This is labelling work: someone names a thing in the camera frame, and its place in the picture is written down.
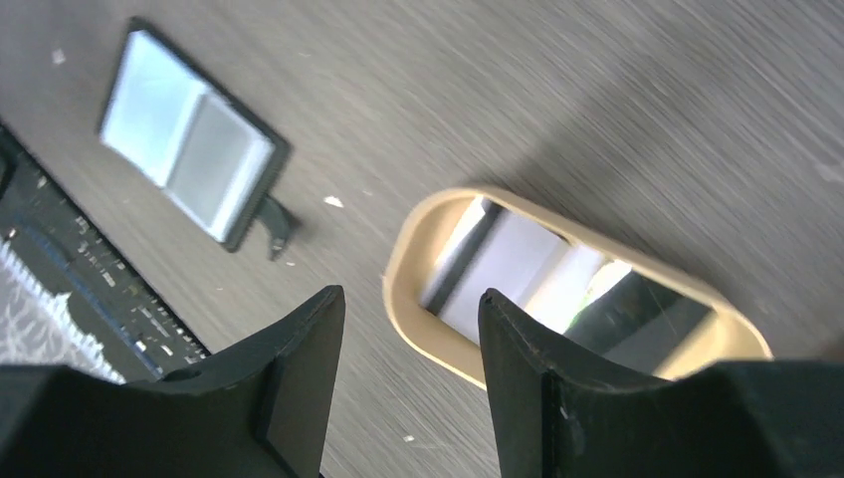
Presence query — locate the beige oval tray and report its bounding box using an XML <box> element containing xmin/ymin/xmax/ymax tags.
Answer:
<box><xmin>383</xmin><ymin>186</ymin><xmax>773</xmax><ymax>387</ymax></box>

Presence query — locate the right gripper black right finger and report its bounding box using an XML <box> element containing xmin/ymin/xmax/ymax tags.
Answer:
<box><xmin>479</xmin><ymin>289</ymin><xmax>843</xmax><ymax>477</ymax></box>

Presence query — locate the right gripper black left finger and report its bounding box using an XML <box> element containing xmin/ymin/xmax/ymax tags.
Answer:
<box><xmin>1</xmin><ymin>285</ymin><xmax>345</xmax><ymax>477</ymax></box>

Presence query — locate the white striped credit card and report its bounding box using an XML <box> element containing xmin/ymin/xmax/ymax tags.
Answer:
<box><xmin>419</xmin><ymin>196</ymin><xmax>634</xmax><ymax>343</ymax></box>

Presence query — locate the black leather card holder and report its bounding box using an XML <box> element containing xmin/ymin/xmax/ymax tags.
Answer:
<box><xmin>98</xmin><ymin>17</ymin><xmax>300</xmax><ymax>261</ymax></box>

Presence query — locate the dark patterned credit card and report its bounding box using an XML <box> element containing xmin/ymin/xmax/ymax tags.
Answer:
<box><xmin>564</xmin><ymin>272</ymin><xmax>712</xmax><ymax>375</ymax></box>

